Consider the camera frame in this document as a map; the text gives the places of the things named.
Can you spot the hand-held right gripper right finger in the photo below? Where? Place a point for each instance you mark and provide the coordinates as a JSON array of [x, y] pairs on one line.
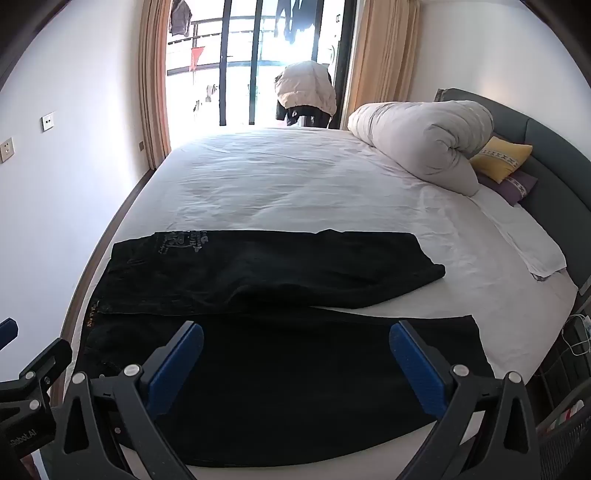
[[418, 369]]

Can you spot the hanging red cloth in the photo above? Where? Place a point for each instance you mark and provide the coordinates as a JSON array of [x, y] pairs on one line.
[[195, 57]]

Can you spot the black pants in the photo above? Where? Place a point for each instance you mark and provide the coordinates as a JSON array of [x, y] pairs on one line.
[[277, 369]]

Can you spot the beige curtain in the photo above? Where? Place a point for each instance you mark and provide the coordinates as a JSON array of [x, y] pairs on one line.
[[383, 55], [154, 83]]

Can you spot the black mesh basket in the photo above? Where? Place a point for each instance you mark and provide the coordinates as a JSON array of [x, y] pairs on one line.
[[568, 438]]

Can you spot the balcony railing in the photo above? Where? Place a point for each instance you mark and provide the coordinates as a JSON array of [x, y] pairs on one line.
[[207, 68]]

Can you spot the yellow patterned pillow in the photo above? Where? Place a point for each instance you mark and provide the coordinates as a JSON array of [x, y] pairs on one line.
[[501, 157]]

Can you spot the rolled white duvet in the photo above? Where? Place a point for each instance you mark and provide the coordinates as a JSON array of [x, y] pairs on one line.
[[415, 134]]

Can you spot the white wall outlet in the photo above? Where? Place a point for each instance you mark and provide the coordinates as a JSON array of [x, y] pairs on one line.
[[6, 150]]

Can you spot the grey upholstered headboard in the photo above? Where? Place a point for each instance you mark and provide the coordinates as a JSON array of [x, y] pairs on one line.
[[554, 138]]

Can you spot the dark clothes under jacket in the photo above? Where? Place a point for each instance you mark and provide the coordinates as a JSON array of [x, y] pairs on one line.
[[300, 115]]

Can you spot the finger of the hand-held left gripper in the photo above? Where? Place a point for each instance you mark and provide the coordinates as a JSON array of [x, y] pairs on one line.
[[7, 331], [46, 360]]

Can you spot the purple patterned pillow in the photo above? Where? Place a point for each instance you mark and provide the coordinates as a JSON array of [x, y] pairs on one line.
[[517, 189]]

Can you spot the hanging grey garment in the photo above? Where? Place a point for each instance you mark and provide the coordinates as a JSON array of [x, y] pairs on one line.
[[180, 16]]

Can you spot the hanging dark clothes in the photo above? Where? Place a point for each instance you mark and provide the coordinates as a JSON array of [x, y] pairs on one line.
[[293, 18]]

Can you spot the bed with white sheet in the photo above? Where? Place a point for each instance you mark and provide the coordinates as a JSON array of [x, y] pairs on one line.
[[300, 184]]

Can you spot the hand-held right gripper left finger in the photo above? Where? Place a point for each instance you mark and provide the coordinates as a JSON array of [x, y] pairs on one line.
[[178, 364]]

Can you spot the flat white pillow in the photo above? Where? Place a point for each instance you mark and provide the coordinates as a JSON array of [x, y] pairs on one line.
[[521, 235]]

